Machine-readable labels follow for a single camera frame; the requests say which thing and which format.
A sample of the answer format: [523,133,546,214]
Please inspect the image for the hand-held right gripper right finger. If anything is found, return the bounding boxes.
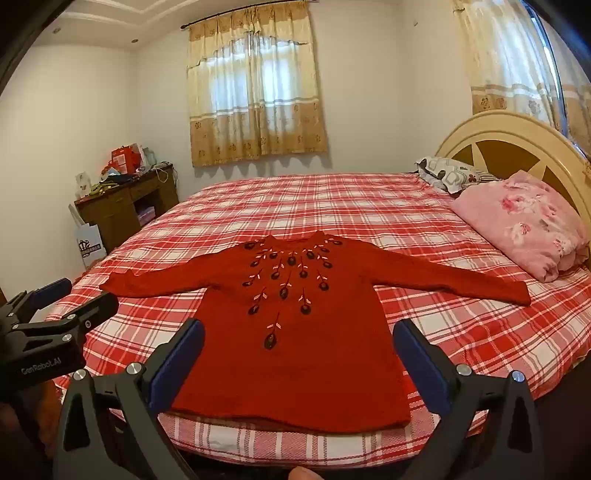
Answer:
[392,318,541,480]

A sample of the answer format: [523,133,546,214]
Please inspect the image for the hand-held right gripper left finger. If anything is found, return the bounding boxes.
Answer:
[53,318,206,480]

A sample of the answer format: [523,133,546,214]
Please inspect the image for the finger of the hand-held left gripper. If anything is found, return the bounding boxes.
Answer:
[0,278,73,326]
[11,292,120,344]

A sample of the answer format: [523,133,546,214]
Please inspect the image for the red embroidered sweater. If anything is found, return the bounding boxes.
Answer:
[99,233,532,435]

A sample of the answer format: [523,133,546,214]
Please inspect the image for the white paper bag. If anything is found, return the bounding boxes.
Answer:
[69,203,108,271]

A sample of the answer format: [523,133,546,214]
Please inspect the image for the dark wooden desk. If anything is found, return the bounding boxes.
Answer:
[75,162,180,254]

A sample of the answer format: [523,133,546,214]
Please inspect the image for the red gift box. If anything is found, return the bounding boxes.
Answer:
[110,145,141,175]

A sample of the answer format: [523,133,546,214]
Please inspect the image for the pink floral quilt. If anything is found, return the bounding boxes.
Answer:
[450,170,589,283]

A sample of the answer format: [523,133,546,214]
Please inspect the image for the red plaid bed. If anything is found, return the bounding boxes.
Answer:
[46,173,591,467]

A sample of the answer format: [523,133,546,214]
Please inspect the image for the grey patterned pillow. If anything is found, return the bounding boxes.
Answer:
[414,156,502,193]

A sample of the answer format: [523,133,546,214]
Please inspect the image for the cream wooden headboard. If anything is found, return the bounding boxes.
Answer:
[434,111,591,227]

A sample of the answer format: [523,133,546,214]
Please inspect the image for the beige floral window curtain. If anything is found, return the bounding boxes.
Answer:
[186,0,329,168]
[452,0,591,153]

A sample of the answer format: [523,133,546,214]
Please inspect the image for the dark curtain rod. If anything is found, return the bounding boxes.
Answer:
[180,0,308,31]

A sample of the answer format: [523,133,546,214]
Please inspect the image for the blue window frame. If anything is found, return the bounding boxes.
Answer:
[538,9,568,134]

